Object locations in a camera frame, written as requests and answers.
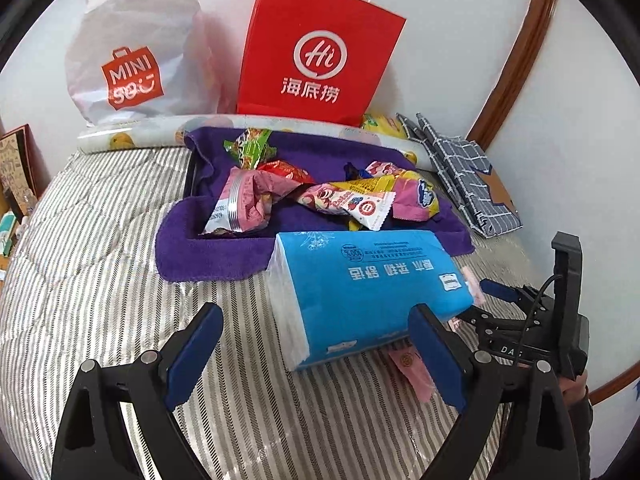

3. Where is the wooden door frame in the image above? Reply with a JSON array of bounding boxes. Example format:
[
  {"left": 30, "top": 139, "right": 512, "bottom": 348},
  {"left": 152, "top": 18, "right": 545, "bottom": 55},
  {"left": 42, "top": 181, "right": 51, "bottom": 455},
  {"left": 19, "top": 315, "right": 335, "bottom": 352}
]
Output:
[{"left": 468, "top": 0, "right": 558, "bottom": 150}]

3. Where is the green snack packet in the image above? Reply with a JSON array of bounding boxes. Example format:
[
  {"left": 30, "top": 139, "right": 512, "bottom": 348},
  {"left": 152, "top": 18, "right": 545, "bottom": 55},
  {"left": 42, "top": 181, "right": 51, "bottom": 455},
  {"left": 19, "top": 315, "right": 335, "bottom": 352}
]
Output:
[{"left": 224, "top": 128, "right": 277, "bottom": 170}]

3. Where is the right hand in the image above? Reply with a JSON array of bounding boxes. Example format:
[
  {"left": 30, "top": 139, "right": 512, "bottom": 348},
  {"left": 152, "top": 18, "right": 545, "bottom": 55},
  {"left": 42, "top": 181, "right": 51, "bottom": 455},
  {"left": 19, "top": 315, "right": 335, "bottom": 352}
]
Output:
[{"left": 558, "top": 370, "right": 588, "bottom": 408}]

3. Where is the dark blue snack packet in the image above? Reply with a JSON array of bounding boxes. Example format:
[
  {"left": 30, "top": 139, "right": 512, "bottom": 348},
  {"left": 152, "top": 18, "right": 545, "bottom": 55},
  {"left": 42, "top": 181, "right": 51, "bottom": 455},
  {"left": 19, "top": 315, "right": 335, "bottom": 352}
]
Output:
[{"left": 343, "top": 162, "right": 372, "bottom": 181}]

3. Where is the pale pink snack packet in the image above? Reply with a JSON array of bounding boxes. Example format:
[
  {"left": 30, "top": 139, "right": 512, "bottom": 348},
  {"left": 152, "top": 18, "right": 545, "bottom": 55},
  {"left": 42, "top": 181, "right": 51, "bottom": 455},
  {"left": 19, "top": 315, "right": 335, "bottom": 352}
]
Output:
[{"left": 387, "top": 266, "right": 486, "bottom": 403}]

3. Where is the red white snack packet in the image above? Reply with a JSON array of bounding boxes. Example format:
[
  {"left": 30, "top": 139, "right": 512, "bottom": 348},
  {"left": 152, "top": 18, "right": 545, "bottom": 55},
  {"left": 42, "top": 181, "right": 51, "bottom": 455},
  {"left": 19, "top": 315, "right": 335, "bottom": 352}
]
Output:
[{"left": 366, "top": 162, "right": 406, "bottom": 178}]

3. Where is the grey checked star cushion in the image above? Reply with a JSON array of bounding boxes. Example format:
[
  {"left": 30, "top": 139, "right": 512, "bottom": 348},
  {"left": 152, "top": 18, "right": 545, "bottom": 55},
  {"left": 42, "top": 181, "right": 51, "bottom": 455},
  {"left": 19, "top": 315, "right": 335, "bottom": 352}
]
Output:
[{"left": 396, "top": 113, "right": 523, "bottom": 238}]

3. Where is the red paper shopping bag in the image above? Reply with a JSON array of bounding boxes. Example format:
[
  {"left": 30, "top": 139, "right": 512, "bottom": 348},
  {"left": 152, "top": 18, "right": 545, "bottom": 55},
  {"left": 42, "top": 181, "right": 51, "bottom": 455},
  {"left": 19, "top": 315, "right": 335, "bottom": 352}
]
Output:
[{"left": 236, "top": 0, "right": 406, "bottom": 127}]

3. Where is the pink silver snack bag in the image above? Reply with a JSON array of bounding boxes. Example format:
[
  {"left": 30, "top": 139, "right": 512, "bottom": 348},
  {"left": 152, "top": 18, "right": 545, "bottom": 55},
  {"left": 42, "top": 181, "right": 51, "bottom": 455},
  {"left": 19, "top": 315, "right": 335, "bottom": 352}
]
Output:
[{"left": 203, "top": 168, "right": 302, "bottom": 235}]

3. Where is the white printed paper roll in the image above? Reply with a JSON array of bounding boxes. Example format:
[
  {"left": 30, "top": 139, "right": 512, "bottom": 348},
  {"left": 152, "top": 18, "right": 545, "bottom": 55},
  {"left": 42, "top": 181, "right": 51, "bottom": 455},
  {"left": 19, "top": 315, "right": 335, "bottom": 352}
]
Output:
[{"left": 75, "top": 112, "right": 432, "bottom": 172}]

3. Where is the yellow pink sweet potato snack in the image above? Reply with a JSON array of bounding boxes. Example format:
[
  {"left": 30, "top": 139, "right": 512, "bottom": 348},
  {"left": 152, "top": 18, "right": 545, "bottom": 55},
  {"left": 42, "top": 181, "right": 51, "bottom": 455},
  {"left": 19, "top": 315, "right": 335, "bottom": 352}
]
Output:
[{"left": 392, "top": 170, "right": 440, "bottom": 222}]

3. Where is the white red round-logo snack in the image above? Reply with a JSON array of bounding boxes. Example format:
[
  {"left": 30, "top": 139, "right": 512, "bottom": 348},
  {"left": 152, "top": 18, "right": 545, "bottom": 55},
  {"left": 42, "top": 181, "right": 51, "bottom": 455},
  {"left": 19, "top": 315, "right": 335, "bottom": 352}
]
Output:
[{"left": 295, "top": 183, "right": 395, "bottom": 231}]

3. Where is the white Miniso plastic bag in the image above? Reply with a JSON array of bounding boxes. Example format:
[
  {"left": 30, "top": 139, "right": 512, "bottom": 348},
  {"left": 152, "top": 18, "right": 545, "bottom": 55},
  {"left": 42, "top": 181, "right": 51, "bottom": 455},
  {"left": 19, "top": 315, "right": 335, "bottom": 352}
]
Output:
[{"left": 65, "top": 0, "right": 221, "bottom": 126}]

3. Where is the red orange snack packet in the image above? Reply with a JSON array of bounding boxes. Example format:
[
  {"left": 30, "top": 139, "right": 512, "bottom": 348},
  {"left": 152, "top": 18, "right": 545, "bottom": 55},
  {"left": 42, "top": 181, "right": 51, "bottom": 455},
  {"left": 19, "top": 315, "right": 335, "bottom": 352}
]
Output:
[{"left": 258, "top": 160, "right": 316, "bottom": 184}]

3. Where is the purple towel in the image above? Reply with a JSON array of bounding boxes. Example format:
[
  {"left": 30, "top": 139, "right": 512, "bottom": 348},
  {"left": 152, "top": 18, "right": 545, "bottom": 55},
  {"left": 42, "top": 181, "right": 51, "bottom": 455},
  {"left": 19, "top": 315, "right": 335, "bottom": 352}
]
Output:
[{"left": 154, "top": 126, "right": 476, "bottom": 285}]

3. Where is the blue tissue pack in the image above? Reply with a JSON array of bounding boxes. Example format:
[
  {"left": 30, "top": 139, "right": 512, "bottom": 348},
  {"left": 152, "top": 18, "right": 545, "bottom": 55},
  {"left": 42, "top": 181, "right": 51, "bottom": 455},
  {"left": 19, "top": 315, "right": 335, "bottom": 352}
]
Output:
[{"left": 266, "top": 230, "right": 473, "bottom": 372}]

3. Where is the yellow lemon tea pack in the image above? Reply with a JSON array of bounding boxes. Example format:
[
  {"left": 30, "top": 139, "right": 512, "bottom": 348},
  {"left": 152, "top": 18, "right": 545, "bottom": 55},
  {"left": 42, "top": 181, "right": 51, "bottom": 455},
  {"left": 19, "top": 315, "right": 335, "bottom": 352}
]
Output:
[{"left": 360, "top": 113, "right": 408, "bottom": 139}]

